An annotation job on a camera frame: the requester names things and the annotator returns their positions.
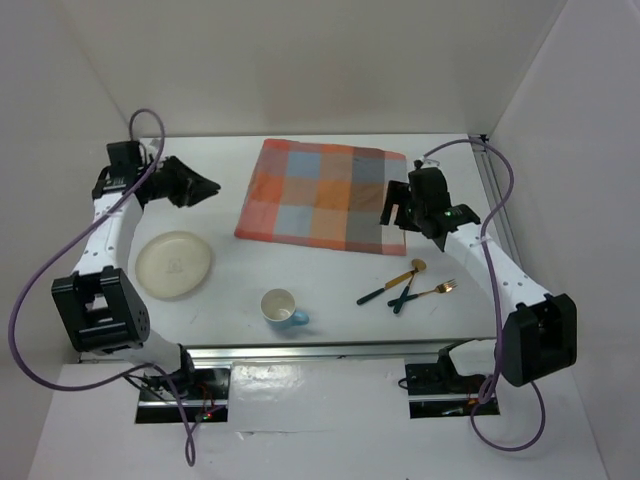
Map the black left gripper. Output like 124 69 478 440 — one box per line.
139 155 220 208

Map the gold spoon green handle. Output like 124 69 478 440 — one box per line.
388 259 427 313

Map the checkered orange blue cloth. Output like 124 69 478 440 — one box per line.
234 138 407 256

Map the cream round plate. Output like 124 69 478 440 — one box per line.
135 231 215 300

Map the gold fork green handle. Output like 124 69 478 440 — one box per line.
404 279 458 303

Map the light blue mug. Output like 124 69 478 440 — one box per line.
260 289 310 330

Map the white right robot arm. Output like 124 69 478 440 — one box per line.
156 168 576 386

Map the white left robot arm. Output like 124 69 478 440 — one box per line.
51 140 221 399

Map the aluminium side rail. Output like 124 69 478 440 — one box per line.
469 135 522 267

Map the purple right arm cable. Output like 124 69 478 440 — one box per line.
412 137 546 454

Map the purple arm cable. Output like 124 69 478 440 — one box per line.
7 108 197 468
412 137 546 454

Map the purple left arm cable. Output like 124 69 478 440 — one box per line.
7 108 197 468

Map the aluminium table edge rail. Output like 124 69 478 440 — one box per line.
162 327 467 364

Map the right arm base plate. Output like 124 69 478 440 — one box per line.
397 358 500 419

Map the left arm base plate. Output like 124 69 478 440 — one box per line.
128 366 231 425

